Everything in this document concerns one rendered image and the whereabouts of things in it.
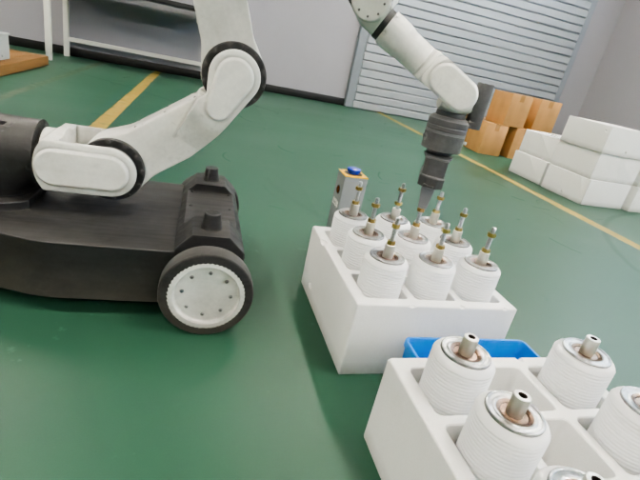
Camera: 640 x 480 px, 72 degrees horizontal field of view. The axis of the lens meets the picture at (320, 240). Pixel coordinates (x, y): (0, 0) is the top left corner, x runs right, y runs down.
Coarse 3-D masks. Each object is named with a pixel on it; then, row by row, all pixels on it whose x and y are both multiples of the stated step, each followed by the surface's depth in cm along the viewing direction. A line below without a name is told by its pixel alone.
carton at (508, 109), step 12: (492, 96) 444; (504, 96) 428; (516, 96) 418; (528, 96) 421; (492, 108) 443; (504, 108) 427; (516, 108) 423; (528, 108) 426; (492, 120) 442; (504, 120) 426; (516, 120) 429
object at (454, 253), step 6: (438, 240) 110; (432, 246) 113; (450, 246) 108; (444, 252) 109; (450, 252) 108; (456, 252) 108; (462, 252) 108; (468, 252) 108; (450, 258) 108; (456, 258) 108; (456, 264) 109
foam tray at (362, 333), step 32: (320, 256) 113; (320, 288) 111; (352, 288) 93; (320, 320) 109; (352, 320) 90; (384, 320) 91; (416, 320) 94; (448, 320) 96; (480, 320) 98; (352, 352) 93; (384, 352) 95
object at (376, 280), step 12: (372, 264) 91; (384, 264) 90; (360, 276) 95; (372, 276) 92; (384, 276) 91; (396, 276) 91; (360, 288) 95; (372, 288) 92; (384, 288) 92; (396, 288) 93
